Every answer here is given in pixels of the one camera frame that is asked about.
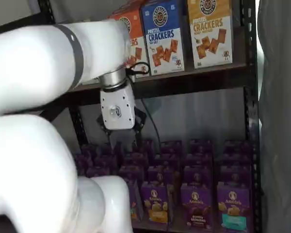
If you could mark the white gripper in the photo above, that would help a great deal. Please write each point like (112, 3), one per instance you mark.
(116, 109)

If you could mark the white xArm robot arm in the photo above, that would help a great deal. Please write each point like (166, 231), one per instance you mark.
(38, 60)

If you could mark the purple Annie's snack box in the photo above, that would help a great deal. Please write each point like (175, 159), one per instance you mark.
(197, 174)
(235, 173)
(237, 146)
(198, 159)
(236, 159)
(200, 145)
(161, 173)
(131, 172)
(166, 159)
(135, 204)
(171, 146)

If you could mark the dark brown shelf board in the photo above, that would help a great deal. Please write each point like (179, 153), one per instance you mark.
(184, 78)

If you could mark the orange pretzel crackers box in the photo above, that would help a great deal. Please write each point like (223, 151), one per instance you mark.
(139, 48)

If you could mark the purple Annie's cracker box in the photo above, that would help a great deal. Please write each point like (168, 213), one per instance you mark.
(157, 204)

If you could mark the blue pretzel crackers box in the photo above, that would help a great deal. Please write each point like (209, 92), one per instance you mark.
(165, 36)

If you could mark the purple box lower front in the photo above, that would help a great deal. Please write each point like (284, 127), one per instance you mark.
(196, 206)

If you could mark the yellow pretzel crackers box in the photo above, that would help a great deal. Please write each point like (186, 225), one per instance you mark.
(211, 36)

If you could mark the purple Annie's box front right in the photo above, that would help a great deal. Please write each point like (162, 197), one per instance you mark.
(235, 206)

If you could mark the grey fabric curtain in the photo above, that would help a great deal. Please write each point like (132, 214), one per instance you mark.
(281, 121)

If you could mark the black metal shelf frame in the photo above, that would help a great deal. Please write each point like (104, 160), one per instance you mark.
(251, 72)

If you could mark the white board black frame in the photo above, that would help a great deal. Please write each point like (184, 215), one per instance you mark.
(12, 11)

